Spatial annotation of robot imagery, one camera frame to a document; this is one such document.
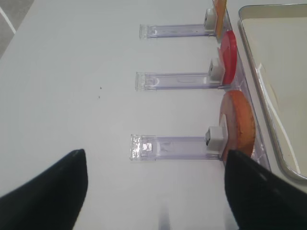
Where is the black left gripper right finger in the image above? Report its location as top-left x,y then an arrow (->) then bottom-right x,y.
224,150 -> 307,230

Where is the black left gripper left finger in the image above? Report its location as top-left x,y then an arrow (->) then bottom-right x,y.
0,149 -> 88,230

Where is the white pusher block for tomato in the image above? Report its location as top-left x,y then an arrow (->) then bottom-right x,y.
208,57 -> 224,81

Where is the clear holder strip for tomato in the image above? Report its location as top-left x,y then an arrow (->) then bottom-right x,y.
135,72 -> 226,92

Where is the standing red tomato slice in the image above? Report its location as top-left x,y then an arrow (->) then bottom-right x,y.
219,30 -> 237,88

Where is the white pusher block for cheese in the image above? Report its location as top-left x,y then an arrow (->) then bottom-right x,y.
204,8 -> 217,31

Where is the clear holder strip for cheese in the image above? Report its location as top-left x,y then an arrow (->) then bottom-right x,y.
139,24 -> 215,39

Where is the standing orange cheese slice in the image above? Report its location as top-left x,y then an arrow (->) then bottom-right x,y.
213,0 -> 227,40

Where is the white pusher block for bun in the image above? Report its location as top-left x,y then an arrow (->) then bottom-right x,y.
205,115 -> 228,155

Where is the standing bun bottom slice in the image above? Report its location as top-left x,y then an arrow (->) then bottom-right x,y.
220,90 -> 256,161

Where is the clear holder strip for bun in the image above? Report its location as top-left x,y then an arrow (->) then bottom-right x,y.
130,134 -> 222,161

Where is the white rectangular tray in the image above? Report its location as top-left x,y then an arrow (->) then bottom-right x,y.
238,3 -> 307,183

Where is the left clear acrylic rail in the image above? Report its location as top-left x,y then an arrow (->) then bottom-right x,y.
220,11 -> 271,170

